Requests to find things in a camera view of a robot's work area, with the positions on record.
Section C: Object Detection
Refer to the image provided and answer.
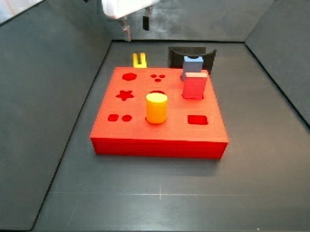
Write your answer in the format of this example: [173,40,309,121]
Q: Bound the red shape-sorter fixture block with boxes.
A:
[90,67,229,160]

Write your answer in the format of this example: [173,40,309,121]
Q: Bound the yellow cylinder peg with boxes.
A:
[146,92,169,124]

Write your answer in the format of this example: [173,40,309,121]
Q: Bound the black curved regrasp stand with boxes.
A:
[169,46,217,72]

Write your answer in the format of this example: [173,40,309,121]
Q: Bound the yellow two-prong square-circle object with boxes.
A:
[133,53,149,68]

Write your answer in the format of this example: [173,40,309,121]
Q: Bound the red square peg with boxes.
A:
[182,72,209,100]

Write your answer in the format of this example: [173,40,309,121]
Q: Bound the blue notched peg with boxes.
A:
[182,56,204,80]

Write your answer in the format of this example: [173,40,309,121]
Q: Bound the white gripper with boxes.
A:
[101,0,161,42]

